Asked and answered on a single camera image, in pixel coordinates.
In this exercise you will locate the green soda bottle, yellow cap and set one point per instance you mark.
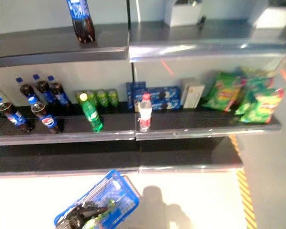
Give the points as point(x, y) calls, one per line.
point(91, 114)

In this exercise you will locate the clear bottle red cap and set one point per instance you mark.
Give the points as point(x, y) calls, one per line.
point(145, 112)

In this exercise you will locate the white carton box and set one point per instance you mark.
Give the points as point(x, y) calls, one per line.
point(193, 95)

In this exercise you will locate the upright blue Oreo box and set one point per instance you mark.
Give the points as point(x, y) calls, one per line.
point(129, 95)

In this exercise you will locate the wide blue Oreo box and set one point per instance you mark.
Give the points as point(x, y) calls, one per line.
point(168, 97)

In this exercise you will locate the Pepsi bottle blue cap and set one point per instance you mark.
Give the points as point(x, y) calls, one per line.
point(44, 89)
point(26, 88)
point(14, 117)
point(59, 94)
point(46, 118)

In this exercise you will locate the blue plastic shopping basket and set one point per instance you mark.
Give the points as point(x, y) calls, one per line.
point(120, 190)

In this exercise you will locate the green Lays chips bag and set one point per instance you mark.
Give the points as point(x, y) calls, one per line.
point(256, 84)
point(264, 107)
point(222, 91)

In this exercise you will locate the black store shelf unit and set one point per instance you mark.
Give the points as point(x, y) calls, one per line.
point(181, 124)

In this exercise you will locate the white open box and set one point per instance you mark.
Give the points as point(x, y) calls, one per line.
point(184, 14)

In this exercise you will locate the large Pepsi cola bottle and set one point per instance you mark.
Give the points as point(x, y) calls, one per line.
point(82, 21)

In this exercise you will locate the small black object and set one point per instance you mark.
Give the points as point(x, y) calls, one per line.
point(201, 19)

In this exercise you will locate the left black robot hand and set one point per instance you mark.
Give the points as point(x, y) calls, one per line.
point(79, 213)

